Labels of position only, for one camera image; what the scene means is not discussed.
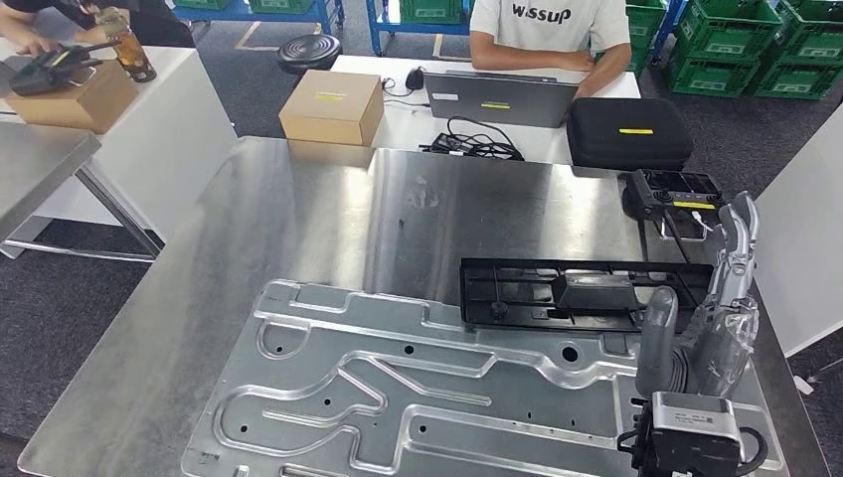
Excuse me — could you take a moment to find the blue metal shelf rack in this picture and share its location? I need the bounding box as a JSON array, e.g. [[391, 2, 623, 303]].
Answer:
[[366, 0, 477, 58], [648, 0, 690, 68], [172, 0, 347, 36]]

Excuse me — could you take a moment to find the stainless steel table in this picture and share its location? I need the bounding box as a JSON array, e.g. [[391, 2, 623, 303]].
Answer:
[[0, 121, 166, 264]]

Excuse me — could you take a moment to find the black charger cable bundle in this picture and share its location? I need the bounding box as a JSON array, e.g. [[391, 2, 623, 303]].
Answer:
[[421, 115, 527, 163]]

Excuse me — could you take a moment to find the black remote controller with screen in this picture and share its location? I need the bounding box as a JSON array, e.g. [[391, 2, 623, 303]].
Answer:
[[621, 169, 727, 264]]

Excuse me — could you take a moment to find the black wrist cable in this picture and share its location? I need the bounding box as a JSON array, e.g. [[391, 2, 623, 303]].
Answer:
[[736, 426, 769, 477]]

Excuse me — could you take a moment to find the black zip carry case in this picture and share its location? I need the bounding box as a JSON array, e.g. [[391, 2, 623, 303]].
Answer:
[[566, 96, 696, 173]]

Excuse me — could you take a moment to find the amber drink bottle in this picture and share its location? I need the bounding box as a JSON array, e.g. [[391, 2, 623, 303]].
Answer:
[[94, 7, 158, 84]]

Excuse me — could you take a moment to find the stainless steel workbench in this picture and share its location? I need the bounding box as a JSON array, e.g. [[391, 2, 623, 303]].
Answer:
[[16, 136, 832, 477]]

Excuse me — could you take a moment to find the cardboard box with yellow label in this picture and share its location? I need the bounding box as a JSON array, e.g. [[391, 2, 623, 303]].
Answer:
[[278, 69, 386, 147]]

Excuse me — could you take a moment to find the stamped steel panel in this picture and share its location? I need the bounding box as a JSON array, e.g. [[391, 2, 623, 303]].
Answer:
[[181, 279, 789, 477]]

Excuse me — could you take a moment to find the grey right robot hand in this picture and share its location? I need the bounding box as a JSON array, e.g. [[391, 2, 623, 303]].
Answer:
[[633, 191, 761, 400]]

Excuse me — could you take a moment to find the black plastic licence plate bracket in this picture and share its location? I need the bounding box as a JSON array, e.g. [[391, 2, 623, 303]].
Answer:
[[458, 256, 716, 335]]

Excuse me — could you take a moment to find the plain cardboard box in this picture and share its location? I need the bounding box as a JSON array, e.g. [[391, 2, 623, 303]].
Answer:
[[5, 59, 140, 135]]

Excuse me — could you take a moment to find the grey laptop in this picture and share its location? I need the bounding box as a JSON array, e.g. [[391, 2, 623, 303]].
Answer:
[[422, 70, 583, 129]]

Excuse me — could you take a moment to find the clear plastic film wrap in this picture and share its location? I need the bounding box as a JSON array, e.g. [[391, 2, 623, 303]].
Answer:
[[681, 289, 761, 398]]

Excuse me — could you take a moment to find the black round stool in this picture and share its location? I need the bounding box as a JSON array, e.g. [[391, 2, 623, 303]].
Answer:
[[275, 34, 344, 76]]

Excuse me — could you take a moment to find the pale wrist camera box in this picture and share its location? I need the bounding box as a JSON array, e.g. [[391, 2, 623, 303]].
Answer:
[[648, 392, 745, 463]]

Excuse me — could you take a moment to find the person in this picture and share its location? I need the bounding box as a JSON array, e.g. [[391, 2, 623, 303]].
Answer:
[[0, 0, 198, 58], [468, 0, 633, 100]]

